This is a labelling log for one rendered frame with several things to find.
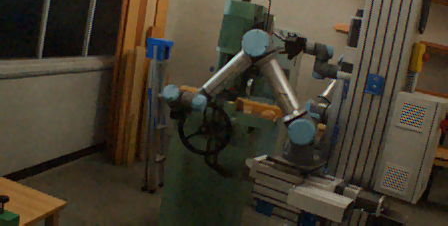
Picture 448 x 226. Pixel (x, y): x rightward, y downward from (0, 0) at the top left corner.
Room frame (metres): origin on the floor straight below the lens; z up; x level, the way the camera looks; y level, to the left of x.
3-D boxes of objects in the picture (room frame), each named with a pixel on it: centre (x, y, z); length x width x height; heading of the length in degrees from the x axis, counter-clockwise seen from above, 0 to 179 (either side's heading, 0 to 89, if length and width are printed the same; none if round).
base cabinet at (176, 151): (2.94, -0.04, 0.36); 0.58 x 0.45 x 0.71; 169
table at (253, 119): (2.70, -0.04, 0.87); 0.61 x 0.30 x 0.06; 79
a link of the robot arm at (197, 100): (2.17, 0.11, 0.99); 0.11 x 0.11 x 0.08; 76
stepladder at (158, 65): (3.61, 0.46, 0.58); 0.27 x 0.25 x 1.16; 76
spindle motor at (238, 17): (2.82, -0.02, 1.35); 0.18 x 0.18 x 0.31
